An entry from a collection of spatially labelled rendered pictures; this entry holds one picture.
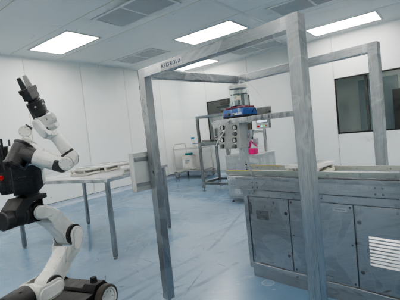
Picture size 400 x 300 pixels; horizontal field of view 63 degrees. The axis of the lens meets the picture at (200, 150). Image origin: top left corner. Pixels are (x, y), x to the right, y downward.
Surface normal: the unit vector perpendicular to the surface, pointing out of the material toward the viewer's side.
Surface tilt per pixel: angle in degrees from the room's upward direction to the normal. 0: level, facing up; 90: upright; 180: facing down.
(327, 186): 90
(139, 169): 90
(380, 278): 90
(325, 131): 90
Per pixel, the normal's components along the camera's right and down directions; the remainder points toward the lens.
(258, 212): -0.71, 0.11
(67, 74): 0.79, -0.05
